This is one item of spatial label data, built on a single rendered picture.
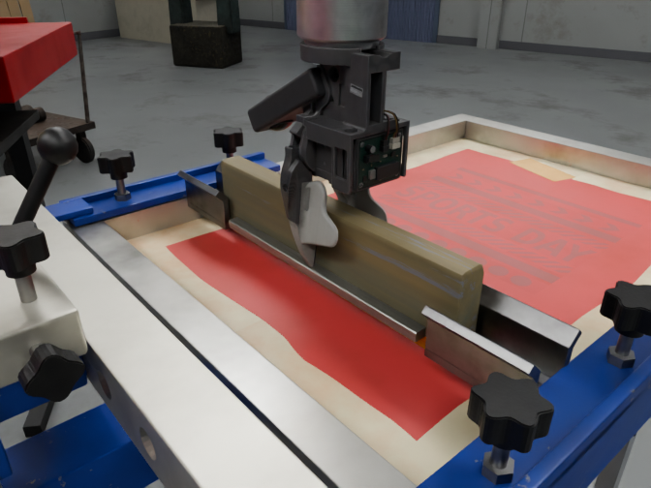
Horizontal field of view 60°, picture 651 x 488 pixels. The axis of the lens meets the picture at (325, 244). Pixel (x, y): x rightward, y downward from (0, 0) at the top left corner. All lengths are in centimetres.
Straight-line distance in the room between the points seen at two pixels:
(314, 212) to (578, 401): 27
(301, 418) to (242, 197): 33
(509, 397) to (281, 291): 33
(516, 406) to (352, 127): 26
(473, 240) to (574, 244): 12
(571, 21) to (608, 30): 51
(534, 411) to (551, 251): 43
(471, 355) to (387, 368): 9
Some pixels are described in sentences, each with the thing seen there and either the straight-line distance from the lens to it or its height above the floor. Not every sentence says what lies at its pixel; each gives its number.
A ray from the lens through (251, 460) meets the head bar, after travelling 32.
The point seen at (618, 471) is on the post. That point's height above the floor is 22.
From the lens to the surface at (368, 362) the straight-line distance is 51.
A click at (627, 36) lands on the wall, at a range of 892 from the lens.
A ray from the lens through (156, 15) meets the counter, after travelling 998.
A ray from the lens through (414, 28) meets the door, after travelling 987.
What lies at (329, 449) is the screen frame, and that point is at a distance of 39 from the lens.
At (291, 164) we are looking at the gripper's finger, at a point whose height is 111.
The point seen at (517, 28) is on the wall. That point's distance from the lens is 926.
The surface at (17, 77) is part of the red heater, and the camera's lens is 134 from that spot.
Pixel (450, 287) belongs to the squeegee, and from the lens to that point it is 45.
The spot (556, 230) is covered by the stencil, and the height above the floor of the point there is 96.
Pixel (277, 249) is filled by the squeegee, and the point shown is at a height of 99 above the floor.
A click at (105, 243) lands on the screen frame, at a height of 99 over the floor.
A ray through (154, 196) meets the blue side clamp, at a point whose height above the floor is 100.
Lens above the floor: 128
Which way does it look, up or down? 27 degrees down
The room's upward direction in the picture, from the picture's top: straight up
